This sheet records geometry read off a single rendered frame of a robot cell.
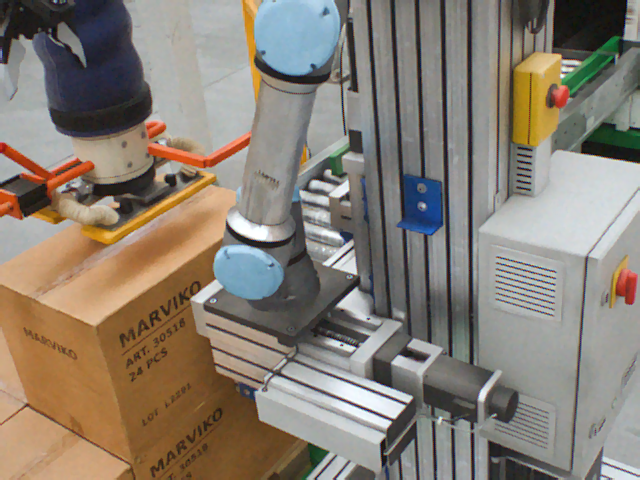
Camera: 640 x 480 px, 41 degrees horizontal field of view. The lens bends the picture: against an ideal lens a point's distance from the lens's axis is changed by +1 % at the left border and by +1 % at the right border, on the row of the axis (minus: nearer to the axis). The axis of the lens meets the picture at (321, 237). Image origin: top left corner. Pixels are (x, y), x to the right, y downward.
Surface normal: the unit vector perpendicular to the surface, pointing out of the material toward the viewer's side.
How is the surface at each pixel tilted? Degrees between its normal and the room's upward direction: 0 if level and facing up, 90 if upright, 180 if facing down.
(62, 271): 0
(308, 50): 83
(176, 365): 90
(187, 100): 90
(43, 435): 0
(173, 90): 90
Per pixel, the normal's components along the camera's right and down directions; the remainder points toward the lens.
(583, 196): -0.10, -0.86
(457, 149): -0.58, 0.47
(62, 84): -0.32, 0.35
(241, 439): 0.80, 0.24
